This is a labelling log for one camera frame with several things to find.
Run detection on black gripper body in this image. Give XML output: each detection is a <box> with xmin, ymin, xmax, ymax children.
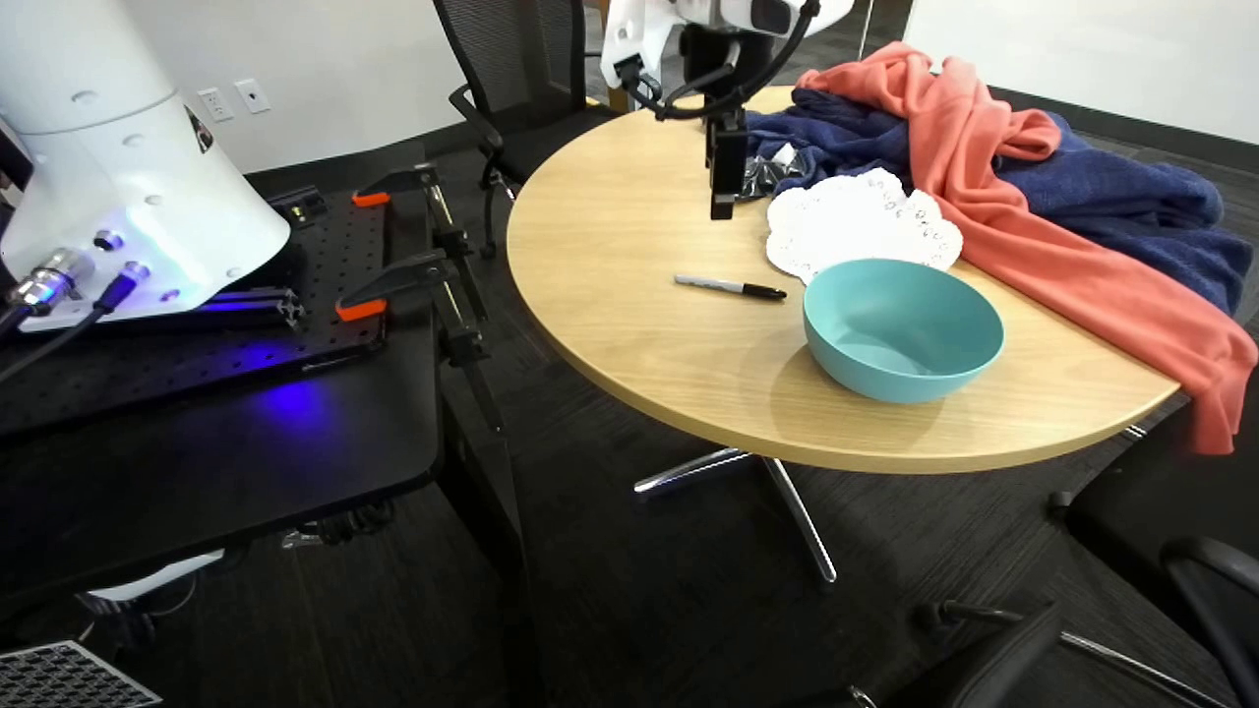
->
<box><xmin>675</xmin><ymin>16</ymin><xmax>780</xmax><ymax>130</ymax></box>

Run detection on black and grey marker pen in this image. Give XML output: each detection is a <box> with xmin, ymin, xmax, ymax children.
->
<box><xmin>670</xmin><ymin>273</ymin><xmax>789</xmax><ymax>308</ymax></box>

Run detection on teal bowl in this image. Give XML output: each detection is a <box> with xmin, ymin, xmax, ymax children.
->
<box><xmin>800</xmin><ymin>257</ymin><xmax>1010</xmax><ymax>408</ymax></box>

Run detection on white scalloped plate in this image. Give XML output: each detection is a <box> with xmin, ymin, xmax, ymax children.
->
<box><xmin>759</xmin><ymin>166</ymin><xmax>969</xmax><ymax>289</ymax></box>

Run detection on orange cloth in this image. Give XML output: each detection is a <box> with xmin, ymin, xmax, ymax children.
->
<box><xmin>789</xmin><ymin>40</ymin><xmax>1259</xmax><ymax>459</ymax></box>

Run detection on chrome table base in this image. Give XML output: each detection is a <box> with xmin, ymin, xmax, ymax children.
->
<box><xmin>628</xmin><ymin>446</ymin><xmax>843</xmax><ymax>590</ymax></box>

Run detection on navy blue cloth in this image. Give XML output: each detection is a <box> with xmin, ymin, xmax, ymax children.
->
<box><xmin>739</xmin><ymin>84</ymin><xmax>1256</xmax><ymax>320</ymax></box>

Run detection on black mesh office chair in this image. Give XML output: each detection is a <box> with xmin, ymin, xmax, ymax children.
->
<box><xmin>843</xmin><ymin>593</ymin><xmax>1235</xmax><ymax>708</ymax></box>
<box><xmin>1042</xmin><ymin>391</ymin><xmax>1259</xmax><ymax>708</ymax></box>

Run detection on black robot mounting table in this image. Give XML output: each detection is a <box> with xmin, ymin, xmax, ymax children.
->
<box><xmin>0</xmin><ymin>183</ymin><xmax>526</xmax><ymax>623</ymax></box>

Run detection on white power strip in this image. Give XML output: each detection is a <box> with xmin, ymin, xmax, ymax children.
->
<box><xmin>77</xmin><ymin>547</ymin><xmax>228</xmax><ymax>610</ymax></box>

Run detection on grey perforated panel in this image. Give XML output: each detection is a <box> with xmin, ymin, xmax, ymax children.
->
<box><xmin>0</xmin><ymin>636</ymin><xmax>168</xmax><ymax>708</ymax></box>

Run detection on black clamp with orange handle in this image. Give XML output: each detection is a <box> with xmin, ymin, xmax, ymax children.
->
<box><xmin>343</xmin><ymin>163</ymin><xmax>475</xmax><ymax>268</ymax></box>
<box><xmin>325</xmin><ymin>244</ymin><xmax>497</xmax><ymax>438</ymax></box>

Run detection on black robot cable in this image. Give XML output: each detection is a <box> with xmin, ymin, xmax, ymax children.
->
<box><xmin>0</xmin><ymin>257</ymin><xmax>152</xmax><ymax>391</ymax></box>

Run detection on grey robot cable plug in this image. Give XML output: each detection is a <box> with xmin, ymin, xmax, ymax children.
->
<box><xmin>0</xmin><ymin>247</ymin><xmax>86</xmax><ymax>348</ymax></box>

